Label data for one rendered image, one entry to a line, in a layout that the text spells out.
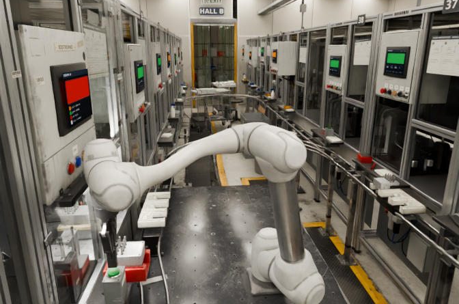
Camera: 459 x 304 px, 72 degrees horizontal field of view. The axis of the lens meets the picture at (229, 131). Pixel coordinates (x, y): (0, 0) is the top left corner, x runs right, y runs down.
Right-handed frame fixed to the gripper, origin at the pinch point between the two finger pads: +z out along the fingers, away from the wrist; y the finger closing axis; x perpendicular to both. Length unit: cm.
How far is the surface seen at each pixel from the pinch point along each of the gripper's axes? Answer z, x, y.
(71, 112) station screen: -50, -7, 0
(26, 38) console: -71, -10, 14
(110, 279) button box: 6.4, -0.2, 3.0
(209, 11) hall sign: -169, 66, -870
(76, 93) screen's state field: -55, -7, -6
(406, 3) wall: -189, 612, -797
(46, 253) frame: -15.9, -10.8, 18.7
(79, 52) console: -67, -10, -19
